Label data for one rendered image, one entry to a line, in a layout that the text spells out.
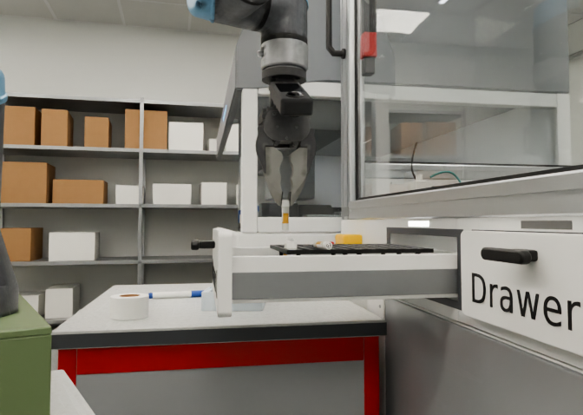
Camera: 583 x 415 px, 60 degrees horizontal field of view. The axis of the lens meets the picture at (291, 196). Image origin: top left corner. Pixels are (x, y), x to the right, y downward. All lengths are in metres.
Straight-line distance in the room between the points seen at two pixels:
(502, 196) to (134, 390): 0.66
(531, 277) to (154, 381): 0.63
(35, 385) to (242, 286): 0.31
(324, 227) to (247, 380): 0.80
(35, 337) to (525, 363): 0.50
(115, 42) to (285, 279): 4.69
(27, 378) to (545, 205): 0.50
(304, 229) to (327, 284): 0.94
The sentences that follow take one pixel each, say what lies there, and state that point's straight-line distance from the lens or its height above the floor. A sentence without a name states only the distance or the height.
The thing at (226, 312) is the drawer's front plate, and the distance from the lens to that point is 0.66.
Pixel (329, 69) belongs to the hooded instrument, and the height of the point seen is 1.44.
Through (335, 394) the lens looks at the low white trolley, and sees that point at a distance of 0.99.
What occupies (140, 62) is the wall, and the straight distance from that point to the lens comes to 5.18.
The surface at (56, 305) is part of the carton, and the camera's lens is 4.67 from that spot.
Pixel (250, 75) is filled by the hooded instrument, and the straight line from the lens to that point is 1.67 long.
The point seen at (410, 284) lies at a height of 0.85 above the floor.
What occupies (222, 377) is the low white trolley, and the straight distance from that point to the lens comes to 0.95.
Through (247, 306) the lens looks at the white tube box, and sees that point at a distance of 1.05.
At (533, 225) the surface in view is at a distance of 0.61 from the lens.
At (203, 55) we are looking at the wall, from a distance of 5.22.
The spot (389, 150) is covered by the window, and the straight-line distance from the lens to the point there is 1.04.
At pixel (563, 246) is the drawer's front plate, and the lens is 0.55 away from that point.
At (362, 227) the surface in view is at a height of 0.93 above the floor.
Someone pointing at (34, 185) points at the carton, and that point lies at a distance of 4.65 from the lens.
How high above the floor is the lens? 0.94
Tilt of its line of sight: 3 degrees up
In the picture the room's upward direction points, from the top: straight up
